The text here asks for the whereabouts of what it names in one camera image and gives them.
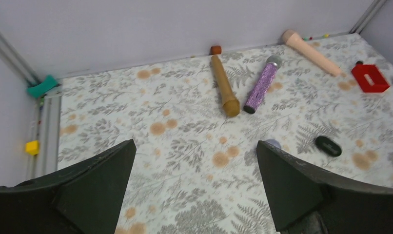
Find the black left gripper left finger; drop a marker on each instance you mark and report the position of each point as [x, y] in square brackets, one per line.
[84, 198]

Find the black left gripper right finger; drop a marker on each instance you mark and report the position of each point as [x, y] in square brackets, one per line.
[304, 198]

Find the black oval earbud case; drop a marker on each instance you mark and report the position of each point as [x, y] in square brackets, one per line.
[325, 144]

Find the purple earbud charging case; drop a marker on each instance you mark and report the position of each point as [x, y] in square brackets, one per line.
[273, 144]

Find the small yellow cube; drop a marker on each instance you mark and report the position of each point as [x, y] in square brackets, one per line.
[32, 148]

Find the teal corner clamp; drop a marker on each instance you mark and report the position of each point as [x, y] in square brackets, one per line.
[41, 89]

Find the gold microphone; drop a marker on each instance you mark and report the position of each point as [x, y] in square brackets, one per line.
[230, 103]

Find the floral table mat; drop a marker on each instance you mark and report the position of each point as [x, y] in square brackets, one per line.
[195, 170]

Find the red box with label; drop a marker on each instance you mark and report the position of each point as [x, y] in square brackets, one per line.
[369, 78]

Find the purple glitter microphone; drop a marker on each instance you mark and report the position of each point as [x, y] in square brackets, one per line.
[273, 63]

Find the pink microphone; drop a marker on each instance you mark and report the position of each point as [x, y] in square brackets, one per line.
[296, 42]

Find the small brown block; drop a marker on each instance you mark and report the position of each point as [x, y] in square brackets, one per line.
[215, 50]

